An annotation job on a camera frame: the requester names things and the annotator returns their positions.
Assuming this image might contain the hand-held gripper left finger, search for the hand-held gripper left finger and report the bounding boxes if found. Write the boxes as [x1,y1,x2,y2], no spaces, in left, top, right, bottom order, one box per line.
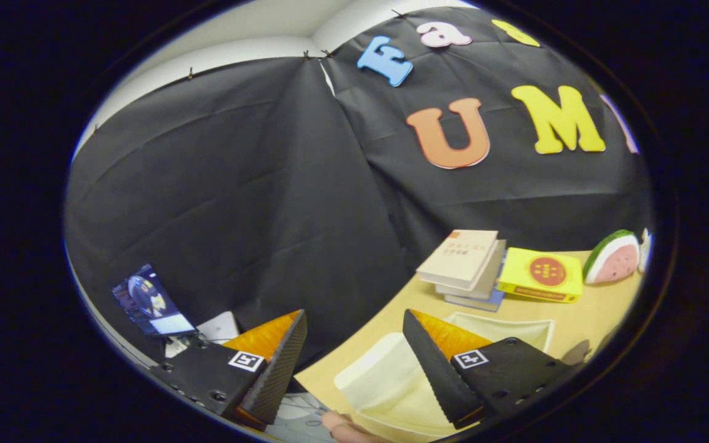
[150,309,308,431]

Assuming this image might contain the watermelon slice plush toy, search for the watermelon slice plush toy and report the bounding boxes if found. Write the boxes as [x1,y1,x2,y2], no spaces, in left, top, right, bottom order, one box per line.
[582,229,642,285]

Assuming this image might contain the beige fabric storage box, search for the beige fabric storage box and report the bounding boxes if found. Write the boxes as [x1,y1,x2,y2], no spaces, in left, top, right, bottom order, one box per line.
[333,312,556,441]

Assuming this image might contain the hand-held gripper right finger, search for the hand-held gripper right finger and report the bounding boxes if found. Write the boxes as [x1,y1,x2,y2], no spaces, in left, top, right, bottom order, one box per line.
[403,309,577,430]

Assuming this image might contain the yellow book with red circle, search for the yellow book with red circle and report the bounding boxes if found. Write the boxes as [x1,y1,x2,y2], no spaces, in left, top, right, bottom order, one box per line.
[497,247,584,304]

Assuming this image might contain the beige paperback book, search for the beige paperback book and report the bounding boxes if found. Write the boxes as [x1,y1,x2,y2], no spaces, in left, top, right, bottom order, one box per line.
[416,229,499,291]

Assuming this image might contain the grey paperback book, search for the grey paperback book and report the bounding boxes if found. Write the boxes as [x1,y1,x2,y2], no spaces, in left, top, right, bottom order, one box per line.
[435,239,508,301]

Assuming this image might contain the black backdrop cloth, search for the black backdrop cloth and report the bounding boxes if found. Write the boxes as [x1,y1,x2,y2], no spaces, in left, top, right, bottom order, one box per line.
[64,6,654,394]

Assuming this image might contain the blue paperback book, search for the blue paperback book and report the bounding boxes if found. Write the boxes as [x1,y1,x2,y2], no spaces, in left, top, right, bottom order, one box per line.
[444,288,507,313]

